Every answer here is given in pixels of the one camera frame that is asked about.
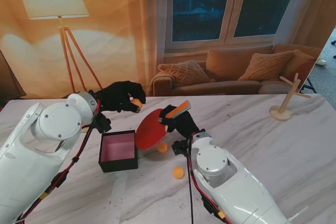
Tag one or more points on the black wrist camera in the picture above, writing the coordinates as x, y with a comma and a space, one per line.
102, 124
179, 148

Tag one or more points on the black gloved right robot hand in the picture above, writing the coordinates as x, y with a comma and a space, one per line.
185, 123

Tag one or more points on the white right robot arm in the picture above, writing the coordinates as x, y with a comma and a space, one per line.
212, 161

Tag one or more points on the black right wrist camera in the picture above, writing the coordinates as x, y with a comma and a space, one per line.
179, 148

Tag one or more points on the wooden mug tree stand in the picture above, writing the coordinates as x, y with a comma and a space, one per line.
284, 103

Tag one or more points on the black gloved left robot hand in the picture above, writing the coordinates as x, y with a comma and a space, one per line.
115, 95

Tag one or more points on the orange ping pong ball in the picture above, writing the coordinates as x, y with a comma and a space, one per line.
163, 148
178, 172
136, 102

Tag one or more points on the red and black ping pong bat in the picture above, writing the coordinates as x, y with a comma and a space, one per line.
149, 134

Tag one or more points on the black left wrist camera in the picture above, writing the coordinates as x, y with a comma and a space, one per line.
102, 124

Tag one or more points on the black tripod legs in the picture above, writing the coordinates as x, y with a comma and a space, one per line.
309, 83

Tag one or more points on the black storage box pink inside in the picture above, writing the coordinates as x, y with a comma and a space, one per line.
118, 148

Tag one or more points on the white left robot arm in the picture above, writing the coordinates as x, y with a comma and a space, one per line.
57, 124

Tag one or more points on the white shoe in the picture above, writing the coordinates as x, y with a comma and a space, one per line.
321, 61

